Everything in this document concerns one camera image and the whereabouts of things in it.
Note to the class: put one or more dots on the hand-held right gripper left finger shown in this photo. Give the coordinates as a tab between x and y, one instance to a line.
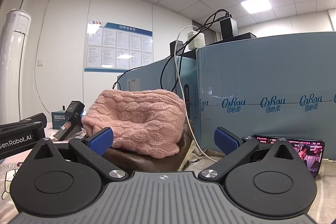
101	140

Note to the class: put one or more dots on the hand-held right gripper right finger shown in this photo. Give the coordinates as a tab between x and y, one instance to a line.
227	140

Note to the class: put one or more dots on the pink knitted sweater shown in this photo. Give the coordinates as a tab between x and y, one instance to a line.
136	119

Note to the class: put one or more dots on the black handheld device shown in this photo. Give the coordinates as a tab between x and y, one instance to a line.
72	119

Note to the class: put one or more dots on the small blue box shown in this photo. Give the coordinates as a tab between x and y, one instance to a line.
58	119

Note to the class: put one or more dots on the brown leather garment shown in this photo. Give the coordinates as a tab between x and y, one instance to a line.
157	162

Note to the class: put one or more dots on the blue printed carton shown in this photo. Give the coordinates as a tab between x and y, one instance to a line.
262	77

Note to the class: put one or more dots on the white tower air conditioner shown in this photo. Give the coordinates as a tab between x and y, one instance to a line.
13	69

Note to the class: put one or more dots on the blue carton with white label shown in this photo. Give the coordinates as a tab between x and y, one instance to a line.
147	77

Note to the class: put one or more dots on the smartphone with lit screen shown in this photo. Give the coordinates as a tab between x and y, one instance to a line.
309	155

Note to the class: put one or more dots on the white power adapter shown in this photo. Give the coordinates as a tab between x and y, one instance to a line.
195	41

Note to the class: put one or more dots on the flat black device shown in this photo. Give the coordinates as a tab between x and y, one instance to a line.
244	35

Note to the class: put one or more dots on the small black box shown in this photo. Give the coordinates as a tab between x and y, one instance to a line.
176	47

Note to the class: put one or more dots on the printed blanket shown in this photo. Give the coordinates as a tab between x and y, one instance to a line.
326	187

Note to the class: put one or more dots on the black power adapter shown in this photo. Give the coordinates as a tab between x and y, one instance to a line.
228	27

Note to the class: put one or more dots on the ceiling light panel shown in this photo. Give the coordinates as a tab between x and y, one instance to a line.
256	4

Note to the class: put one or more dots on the white wall switch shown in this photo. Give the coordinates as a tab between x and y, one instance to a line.
41	62

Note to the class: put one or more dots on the wall notice board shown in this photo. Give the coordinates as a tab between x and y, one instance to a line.
118	48

